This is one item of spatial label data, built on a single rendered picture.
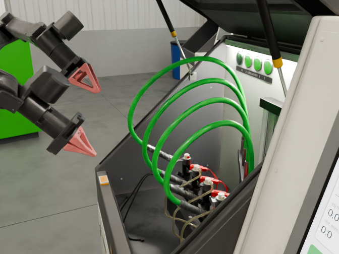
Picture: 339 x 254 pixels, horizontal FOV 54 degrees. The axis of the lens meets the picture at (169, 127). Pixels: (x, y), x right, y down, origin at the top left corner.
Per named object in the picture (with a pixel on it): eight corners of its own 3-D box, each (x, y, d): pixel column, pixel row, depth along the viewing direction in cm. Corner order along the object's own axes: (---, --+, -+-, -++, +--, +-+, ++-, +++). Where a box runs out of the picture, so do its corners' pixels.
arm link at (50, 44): (35, 43, 92) (30, 39, 86) (53, 26, 92) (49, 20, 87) (54, 62, 93) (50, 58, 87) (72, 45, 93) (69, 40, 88)
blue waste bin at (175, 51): (165, 76, 748) (165, 41, 721) (189, 73, 772) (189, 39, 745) (177, 81, 698) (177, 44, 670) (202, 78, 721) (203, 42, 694)
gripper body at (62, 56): (89, 63, 96) (69, 44, 95) (81, 60, 86) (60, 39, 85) (72, 78, 96) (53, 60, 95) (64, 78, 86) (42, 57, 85)
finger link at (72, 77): (108, 82, 94) (84, 58, 93) (105, 82, 87) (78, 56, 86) (91, 100, 95) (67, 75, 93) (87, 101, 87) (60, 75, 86)
